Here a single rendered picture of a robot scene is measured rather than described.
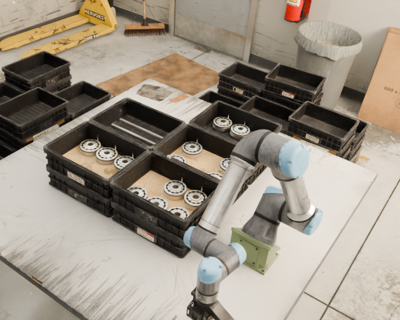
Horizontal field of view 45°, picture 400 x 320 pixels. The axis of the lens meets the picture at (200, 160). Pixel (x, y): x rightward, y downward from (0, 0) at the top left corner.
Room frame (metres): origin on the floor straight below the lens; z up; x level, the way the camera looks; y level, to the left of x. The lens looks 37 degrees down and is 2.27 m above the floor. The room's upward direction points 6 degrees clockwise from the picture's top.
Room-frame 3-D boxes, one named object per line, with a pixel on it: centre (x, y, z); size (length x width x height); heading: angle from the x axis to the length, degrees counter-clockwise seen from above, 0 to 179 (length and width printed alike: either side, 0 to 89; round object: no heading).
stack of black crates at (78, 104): (2.95, 0.91, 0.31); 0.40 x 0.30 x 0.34; 149
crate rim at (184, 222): (1.58, 0.13, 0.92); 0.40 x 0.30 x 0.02; 60
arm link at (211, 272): (1.00, -0.07, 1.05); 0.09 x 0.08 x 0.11; 141
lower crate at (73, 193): (1.77, 0.48, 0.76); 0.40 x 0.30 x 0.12; 60
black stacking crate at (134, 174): (1.58, 0.13, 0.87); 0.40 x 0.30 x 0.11; 60
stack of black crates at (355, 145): (3.13, -1.01, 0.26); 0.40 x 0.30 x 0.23; 59
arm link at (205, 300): (1.00, -0.06, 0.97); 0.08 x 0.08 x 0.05
